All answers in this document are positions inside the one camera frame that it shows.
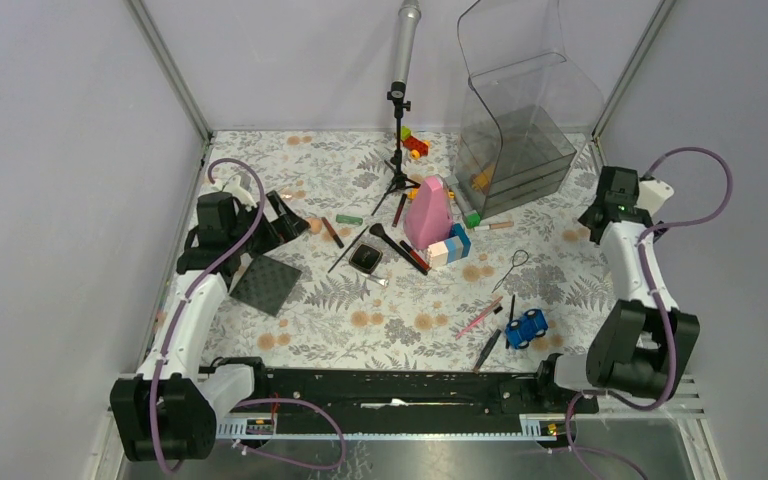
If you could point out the dark green lego baseplate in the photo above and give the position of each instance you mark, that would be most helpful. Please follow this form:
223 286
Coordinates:
266 284

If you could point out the white concealer pen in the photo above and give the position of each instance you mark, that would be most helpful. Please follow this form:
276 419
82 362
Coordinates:
493 226

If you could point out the black wire hair loop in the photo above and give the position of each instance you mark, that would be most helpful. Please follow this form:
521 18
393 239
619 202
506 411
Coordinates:
518 259

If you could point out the brown lip gloss tube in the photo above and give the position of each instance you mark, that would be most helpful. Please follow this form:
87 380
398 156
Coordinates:
332 233

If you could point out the white blue brick stack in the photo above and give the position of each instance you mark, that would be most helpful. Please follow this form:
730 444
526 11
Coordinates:
456 247

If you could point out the red yellow lego bricks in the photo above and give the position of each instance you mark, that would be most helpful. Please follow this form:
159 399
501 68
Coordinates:
415 147

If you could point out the black square compact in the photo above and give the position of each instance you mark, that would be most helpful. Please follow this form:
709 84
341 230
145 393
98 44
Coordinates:
365 258

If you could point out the small silver cosmetic tube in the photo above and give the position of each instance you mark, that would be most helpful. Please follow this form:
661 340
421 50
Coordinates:
375 279

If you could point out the yellow toy piece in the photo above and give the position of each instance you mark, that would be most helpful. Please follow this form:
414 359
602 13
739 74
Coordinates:
481 181

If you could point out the silver microphone on tripod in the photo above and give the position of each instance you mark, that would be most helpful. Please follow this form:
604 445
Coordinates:
409 16

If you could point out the pink eyebrow razor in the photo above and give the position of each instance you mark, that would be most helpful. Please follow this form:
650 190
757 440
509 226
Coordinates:
480 317

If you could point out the green lego brick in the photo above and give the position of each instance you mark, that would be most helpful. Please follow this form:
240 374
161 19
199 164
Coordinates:
472 220

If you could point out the green lip balm tube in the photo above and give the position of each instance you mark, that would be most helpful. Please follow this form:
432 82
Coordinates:
349 220

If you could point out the red lip gloss tube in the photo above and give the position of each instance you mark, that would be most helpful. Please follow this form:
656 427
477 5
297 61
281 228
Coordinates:
414 255

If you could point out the beige makeup sponge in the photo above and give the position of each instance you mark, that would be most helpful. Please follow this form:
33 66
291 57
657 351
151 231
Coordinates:
316 226

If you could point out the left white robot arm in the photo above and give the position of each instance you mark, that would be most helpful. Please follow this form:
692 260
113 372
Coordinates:
163 413

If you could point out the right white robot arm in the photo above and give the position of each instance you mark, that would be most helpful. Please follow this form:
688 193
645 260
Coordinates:
644 344

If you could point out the pink foam wedge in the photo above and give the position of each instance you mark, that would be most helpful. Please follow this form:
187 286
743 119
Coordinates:
429 216

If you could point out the thin black eyeliner pencil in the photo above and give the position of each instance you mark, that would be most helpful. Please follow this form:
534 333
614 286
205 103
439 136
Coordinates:
348 249

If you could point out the clear acrylic makeup organizer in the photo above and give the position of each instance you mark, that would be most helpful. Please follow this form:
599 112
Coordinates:
525 96

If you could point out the black pencil by car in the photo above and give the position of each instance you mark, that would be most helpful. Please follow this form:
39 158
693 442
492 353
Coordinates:
510 320

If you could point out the blue toy car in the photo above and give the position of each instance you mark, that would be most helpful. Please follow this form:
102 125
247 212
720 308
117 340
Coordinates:
529 326

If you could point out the dark red lip pencil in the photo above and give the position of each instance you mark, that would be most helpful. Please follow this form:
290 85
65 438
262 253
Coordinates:
399 211

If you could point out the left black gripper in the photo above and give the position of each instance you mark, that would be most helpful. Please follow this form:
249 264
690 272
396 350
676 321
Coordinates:
285 227

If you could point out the black makeup brush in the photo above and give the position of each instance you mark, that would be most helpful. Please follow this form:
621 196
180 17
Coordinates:
378 230

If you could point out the black mascara tube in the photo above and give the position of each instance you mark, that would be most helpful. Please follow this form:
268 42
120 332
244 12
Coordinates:
486 350

